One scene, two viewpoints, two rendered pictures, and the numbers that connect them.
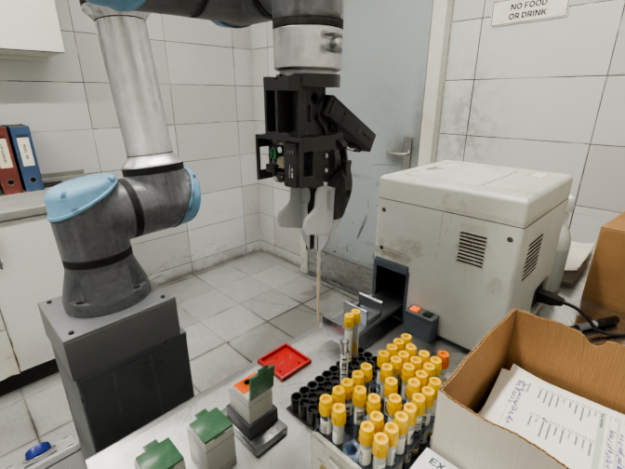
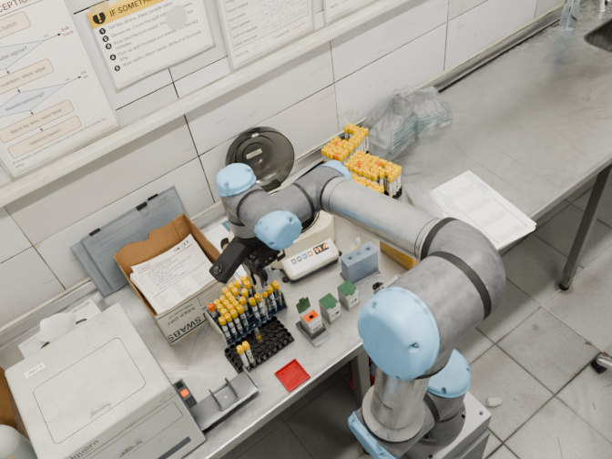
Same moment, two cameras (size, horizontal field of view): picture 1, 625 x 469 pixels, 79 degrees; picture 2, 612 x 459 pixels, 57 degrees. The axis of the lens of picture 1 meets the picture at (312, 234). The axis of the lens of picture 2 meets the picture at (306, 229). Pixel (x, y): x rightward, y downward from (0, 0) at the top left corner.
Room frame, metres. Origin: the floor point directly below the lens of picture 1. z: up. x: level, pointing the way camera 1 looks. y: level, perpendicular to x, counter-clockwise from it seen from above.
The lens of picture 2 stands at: (1.20, 0.35, 2.21)
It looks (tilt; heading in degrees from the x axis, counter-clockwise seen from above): 48 degrees down; 196
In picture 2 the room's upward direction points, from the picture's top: 10 degrees counter-clockwise
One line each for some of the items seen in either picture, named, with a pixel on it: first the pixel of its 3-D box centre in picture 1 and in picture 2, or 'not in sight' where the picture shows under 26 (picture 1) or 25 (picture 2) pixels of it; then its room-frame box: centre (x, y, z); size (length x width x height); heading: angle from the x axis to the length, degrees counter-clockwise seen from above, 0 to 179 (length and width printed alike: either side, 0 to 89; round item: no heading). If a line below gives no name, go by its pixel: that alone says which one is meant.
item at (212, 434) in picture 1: (211, 442); (330, 308); (0.36, 0.13, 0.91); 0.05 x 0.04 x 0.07; 45
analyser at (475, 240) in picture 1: (463, 247); (116, 403); (0.73, -0.32, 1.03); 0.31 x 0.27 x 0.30; 135
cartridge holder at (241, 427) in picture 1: (252, 416); (312, 327); (0.41, 0.09, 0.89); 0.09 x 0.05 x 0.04; 46
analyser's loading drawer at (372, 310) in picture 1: (369, 308); (217, 402); (0.66, -0.11, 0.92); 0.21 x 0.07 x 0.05; 135
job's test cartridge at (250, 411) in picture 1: (251, 401); (311, 321); (0.41, 0.09, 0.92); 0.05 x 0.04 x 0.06; 46
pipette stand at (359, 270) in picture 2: not in sight; (360, 264); (0.21, 0.20, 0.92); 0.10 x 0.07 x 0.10; 127
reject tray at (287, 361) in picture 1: (284, 361); (291, 375); (0.55, 0.05, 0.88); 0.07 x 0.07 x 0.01; 45
